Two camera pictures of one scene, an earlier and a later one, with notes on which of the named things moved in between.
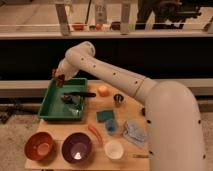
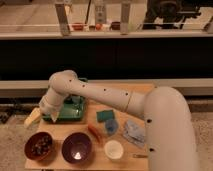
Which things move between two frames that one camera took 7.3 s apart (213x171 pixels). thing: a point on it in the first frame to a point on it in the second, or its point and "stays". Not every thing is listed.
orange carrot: (96, 133) stays
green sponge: (104, 116) stays
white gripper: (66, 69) to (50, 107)
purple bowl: (76, 147) stays
